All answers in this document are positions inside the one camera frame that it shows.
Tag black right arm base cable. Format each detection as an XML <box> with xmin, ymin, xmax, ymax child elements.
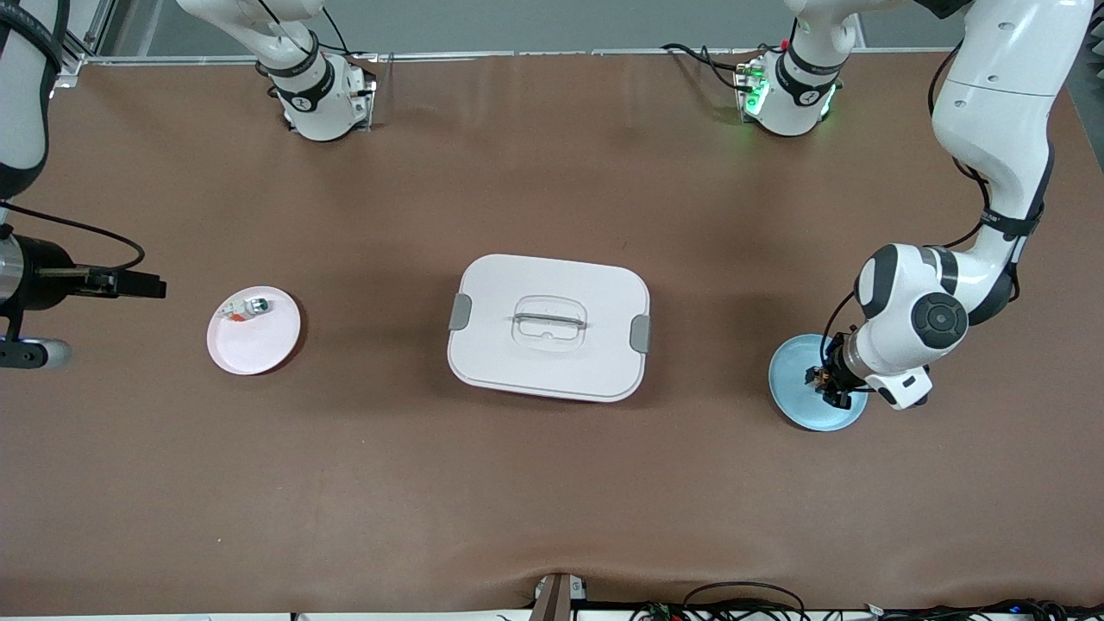
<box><xmin>298</xmin><ymin>7</ymin><xmax>380</xmax><ymax>63</ymax></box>

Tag brown table mat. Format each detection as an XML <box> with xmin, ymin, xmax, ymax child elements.
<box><xmin>0</xmin><ymin>52</ymin><xmax>1104</xmax><ymax>618</ymax></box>

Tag pink round plate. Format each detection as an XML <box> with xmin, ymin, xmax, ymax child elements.
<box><xmin>207</xmin><ymin>285</ymin><xmax>302</xmax><ymax>376</ymax></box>

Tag light blue round plate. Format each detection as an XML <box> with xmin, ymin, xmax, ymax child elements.
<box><xmin>768</xmin><ymin>334</ymin><xmax>869</xmax><ymax>432</ymax></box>

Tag tangled black cable bundle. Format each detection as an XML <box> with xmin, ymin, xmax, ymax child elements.
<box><xmin>630</xmin><ymin>581</ymin><xmax>1104</xmax><ymax>621</ymax></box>

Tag black arm base cable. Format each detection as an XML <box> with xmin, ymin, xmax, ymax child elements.
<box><xmin>662</xmin><ymin>41</ymin><xmax>762</xmax><ymax>92</ymax></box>
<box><xmin>298</xmin><ymin>7</ymin><xmax>380</xmax><ymax>63</ymax></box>

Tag black left arm base cable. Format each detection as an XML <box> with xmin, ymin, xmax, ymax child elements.
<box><xmin>662</xmin><ymin>41</ymin><xmax>762</xmax><ymax>92</ymax></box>

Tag grey front camera mount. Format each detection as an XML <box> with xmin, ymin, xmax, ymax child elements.
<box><xmin>528</xmin><ymin>572</ymin><xmax>589</xmax><ymax>621</ymax></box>

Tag silver table edge strip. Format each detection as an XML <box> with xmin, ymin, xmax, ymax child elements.
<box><xmin>82</xmin><ymin>48</ymin><xmax>950</xmax><ymax>65</ymax></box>

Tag aluminium frame profile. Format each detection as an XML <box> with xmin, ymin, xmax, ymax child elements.
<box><xmin>52</xmin><ymin>0</ymin><xmax>122</xmax><ymax>78</ymax></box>

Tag white lidded box grey latches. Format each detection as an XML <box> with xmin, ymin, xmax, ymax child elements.
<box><xmin>447</xmin><ymin>254</ymin><xmax>651</xmax><ymax>404</ymax></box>

